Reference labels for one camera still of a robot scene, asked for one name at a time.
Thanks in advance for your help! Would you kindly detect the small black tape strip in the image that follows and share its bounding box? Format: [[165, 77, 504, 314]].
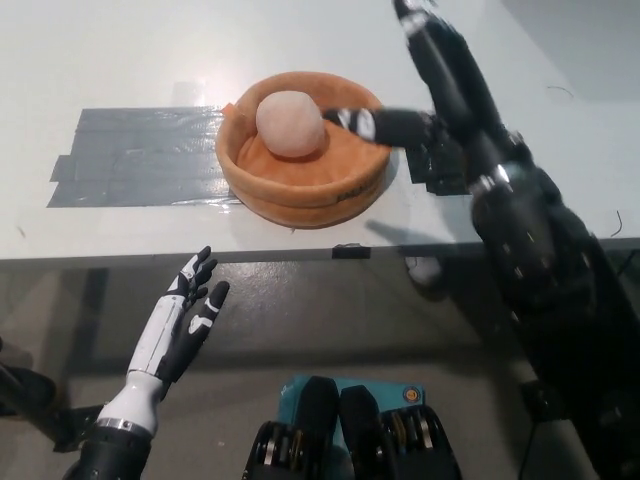
[[330, 243, 371, 261]]

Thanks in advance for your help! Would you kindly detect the white shoe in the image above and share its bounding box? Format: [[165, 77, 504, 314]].
[[403, 255, 442, 289]]

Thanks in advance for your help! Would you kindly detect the grey duct tape patch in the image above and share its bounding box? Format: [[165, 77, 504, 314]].
[[47, 107, 246, 211]]

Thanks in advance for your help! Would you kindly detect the dark metal table leg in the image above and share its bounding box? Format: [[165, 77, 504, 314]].
[[74, 268, 110, 401]]

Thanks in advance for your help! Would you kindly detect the white and black robot left hand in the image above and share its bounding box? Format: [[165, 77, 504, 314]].
[[94, 245, 231, 434]]

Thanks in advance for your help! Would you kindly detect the orange soft round basket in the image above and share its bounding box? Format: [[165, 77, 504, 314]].
[[214, 73, 393, 230]]

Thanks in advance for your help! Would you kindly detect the peach plush dumpling toy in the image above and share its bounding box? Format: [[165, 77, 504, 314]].
[[255, 91, 324, 159]]

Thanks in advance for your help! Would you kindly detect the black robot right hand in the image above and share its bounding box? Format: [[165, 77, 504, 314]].
[[322, 0, 531, 196]]

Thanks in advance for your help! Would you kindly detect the black tape patch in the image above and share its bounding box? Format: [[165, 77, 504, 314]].
[[404, 144, 474, 197]]

